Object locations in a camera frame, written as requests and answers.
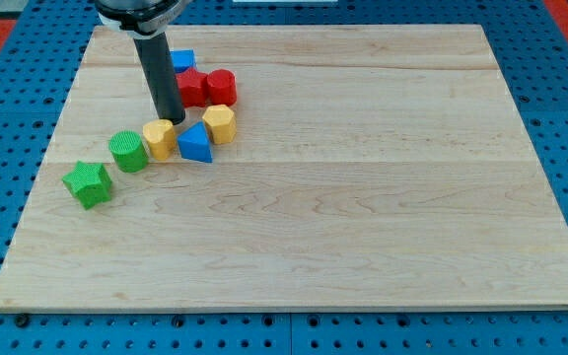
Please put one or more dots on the yellow hexagon block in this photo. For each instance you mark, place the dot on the yellow hexagon block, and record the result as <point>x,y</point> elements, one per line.
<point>221,125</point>

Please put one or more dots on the blue cube block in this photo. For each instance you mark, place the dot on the blue cube block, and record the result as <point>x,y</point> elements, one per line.
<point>183,59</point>

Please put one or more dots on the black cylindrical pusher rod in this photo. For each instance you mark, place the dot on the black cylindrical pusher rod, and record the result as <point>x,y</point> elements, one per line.
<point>158,68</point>

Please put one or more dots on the blue triangle block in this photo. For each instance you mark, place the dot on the blue triangle block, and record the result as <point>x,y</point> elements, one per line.
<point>194,144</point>

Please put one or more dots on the red star block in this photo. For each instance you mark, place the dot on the red star block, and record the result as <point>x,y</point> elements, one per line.
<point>193,88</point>

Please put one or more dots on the green star block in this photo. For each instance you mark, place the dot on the green star block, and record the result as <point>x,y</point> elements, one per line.
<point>89,183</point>

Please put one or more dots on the red cylinder block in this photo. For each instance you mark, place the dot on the red cylinder block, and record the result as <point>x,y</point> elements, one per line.
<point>222,87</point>

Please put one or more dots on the light wooden board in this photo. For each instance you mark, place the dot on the light wooden board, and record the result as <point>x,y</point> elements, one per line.
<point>375,169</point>

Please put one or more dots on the yellow heart block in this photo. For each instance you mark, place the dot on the yellow heart block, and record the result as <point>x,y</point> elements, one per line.
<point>161,138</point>

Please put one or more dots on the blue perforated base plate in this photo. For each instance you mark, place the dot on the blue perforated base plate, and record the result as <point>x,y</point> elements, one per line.
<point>38,64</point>

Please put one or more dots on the green cylinder block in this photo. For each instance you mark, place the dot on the green cylinder block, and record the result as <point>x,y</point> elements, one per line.
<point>128,152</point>

